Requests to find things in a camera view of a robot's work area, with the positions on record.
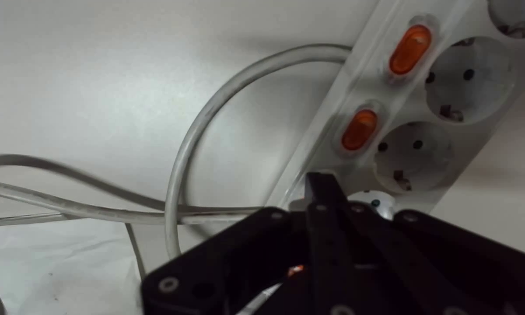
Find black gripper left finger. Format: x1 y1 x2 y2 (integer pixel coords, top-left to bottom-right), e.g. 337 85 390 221
304 172 358 315

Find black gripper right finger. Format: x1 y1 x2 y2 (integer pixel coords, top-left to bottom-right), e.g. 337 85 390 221
344 200 470 315

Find white power strip orange switches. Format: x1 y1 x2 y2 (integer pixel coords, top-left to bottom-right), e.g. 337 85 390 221
264 0 525 223

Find thick white power cord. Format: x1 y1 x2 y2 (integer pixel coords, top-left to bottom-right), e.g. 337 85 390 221
162 43 355 261

